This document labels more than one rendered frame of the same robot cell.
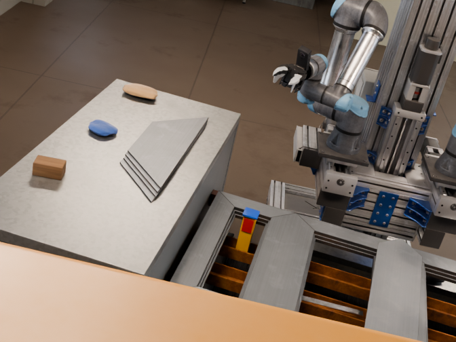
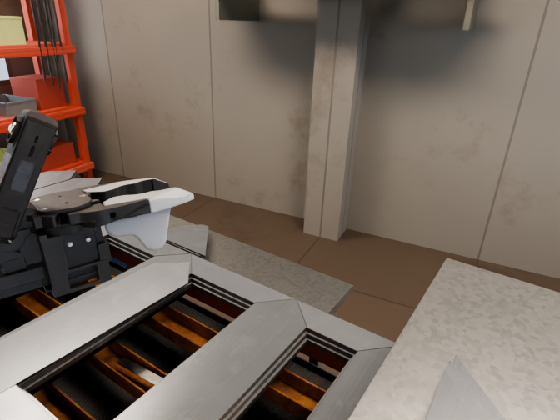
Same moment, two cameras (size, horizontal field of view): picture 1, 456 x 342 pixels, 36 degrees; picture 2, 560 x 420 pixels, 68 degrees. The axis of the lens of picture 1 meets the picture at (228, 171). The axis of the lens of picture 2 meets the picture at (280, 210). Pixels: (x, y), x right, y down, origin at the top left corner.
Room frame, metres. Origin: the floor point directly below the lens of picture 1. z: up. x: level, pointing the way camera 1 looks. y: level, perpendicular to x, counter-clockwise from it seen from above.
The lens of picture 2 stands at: (2.69, 0.18, 1.63)
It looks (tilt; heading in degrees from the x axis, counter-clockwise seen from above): 25 degrees down; 206
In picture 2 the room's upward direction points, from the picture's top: 2 degrees clockwise
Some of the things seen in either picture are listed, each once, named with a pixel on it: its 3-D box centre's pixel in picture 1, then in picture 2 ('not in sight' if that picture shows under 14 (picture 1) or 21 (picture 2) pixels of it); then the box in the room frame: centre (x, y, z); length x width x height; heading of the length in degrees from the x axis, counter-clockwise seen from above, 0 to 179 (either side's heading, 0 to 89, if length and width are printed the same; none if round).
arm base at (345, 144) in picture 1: (345, 136); not in sight; (2.81, -0.47, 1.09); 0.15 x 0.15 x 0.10
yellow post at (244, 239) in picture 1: (245, 235); not in sight; (2.33, -0.13, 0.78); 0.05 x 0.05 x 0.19; 82
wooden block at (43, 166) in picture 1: (49, 167); not in sight; (2.02, 0.60, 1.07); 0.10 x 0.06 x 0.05; 94
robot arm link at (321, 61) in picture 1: (314, 66); not in sight; (2.62, -0.24, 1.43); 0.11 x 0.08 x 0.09; 155
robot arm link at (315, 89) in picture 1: (312, 89); not in sight; (2.62, -0.26, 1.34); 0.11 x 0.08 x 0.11; 65
